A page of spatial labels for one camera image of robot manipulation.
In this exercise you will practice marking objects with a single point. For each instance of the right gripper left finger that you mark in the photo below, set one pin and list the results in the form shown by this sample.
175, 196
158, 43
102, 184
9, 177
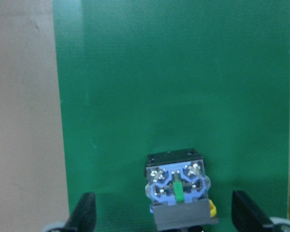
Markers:
82, 219

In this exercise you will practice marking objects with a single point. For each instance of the green conveyor belt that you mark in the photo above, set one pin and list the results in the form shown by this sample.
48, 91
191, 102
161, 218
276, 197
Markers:
138, 77

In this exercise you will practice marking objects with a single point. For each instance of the green push button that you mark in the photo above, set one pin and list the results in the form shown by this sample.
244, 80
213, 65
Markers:
178, 187

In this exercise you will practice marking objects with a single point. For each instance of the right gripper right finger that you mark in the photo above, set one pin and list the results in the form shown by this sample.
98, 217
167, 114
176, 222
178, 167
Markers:
247, 216

